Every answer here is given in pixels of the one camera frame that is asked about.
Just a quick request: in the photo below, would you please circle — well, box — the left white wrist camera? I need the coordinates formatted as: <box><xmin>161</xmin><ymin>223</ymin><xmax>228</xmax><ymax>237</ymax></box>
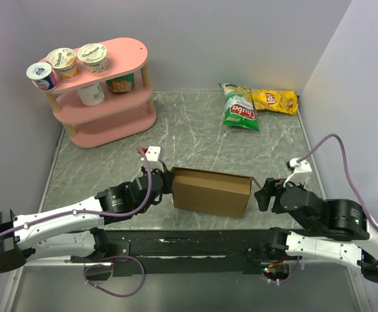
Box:
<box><xmin>141</xmin><ymin>146</ymin><xmax>165</xmax><ymax>172</ymax></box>

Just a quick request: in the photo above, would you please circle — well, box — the green Chuba chips bag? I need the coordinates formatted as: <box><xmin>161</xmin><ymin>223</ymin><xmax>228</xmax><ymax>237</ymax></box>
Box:
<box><xmin>219</xmin><ymin>83</ymin><xmax>259</xmax><ymax>131</ymax></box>

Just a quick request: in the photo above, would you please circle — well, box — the white Chobani yogurt cup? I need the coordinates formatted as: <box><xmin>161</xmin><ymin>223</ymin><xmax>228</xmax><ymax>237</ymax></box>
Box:
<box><xmin>77</xmin><ymin>43</ymin><xmax>107</xmax><ymax>73</ymax></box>

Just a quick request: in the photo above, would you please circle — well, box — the yellow Lays chips bag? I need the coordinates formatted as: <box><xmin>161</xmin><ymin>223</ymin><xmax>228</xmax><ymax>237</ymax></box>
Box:
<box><xmin>251</xmin><ymin>89</ymin><xmax>299</xmax><ymax>116</ymax></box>

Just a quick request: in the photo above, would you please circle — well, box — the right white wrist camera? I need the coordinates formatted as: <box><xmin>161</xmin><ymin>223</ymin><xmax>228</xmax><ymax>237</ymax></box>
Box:
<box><xmin>283</xmin><ymin>158</ymin><xmax>312</xmax><ymax>188</ymax></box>

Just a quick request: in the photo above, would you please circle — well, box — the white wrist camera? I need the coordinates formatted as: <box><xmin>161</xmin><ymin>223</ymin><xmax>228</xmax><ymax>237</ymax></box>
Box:
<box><xmin>283</xmin><ymin>158</ymin><xmax>312</xmax><ymax>188</ymax></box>
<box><xmin>141</xmin><ymin>146</ymin><xmax>165</xmax><ymax>172</ymax></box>

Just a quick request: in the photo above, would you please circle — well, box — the white plastic cup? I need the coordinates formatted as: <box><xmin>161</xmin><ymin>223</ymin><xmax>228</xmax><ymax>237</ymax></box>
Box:
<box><xmin>76</xmin><ymin>83</ymin><xmax>105</xmax><ymax>107</ymax></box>

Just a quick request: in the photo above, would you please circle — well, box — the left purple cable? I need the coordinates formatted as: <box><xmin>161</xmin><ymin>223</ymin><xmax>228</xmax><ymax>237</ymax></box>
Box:
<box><xmin>0</xmin><ymin>146</ymin><xmax>154</xmax><ymax>297</ymax></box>

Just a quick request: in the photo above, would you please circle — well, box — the blue white yogurt cup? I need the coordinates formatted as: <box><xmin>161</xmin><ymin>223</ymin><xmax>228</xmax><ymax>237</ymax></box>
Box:
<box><xmin>26</xmin><ymin>62</ymin><xmax>57</xmax><ymax>91</ymax></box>

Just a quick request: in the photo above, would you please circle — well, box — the green snack cup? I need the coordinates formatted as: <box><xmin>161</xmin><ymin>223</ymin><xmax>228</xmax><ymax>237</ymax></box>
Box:
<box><xmin>106</xmin><ymin>73</ymin><xmax>135</xmax><ymax>94</ymax></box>

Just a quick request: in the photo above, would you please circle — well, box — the orange Chobani yogurt cup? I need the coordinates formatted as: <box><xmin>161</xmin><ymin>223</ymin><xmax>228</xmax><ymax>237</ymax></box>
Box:
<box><xmin>46</xmin><ymin>47</ymin><xmax>79</xmax><ymax>78</ymax></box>

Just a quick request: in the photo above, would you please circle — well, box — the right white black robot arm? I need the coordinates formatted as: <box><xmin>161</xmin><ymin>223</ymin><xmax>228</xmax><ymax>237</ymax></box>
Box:
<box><xmin>254</xmin><ymin>178</ymin><xmax>378</xmax><ymax>283</ymax></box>

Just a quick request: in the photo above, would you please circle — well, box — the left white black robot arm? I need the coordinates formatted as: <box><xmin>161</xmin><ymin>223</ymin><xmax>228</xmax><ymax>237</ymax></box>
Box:
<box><xmin>0</xmin><ymin>168</ymin><xmax>172</xmax><ymax>273</ymax></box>

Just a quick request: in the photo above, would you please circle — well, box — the pink three-tier shelf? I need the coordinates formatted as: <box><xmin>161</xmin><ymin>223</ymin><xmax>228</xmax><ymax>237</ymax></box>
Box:
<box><xmin>43</xmin><ymin>38</ymin><xmax>157</xmax><ymax>148</ymax></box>

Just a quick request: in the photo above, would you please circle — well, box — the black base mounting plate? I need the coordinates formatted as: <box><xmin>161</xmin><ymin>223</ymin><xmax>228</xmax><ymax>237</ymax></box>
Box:
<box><xmin>68</xmin><ymin>227</ymin><xmax>306</xmax><ymax>282</ymax></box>

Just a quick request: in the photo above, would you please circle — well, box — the brown cardboard box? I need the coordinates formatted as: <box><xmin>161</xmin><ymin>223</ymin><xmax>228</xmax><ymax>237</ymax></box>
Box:
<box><xmin>171</xmin><ymin>167</ymin><xmax>261</xmax><ymax>218</ymax></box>

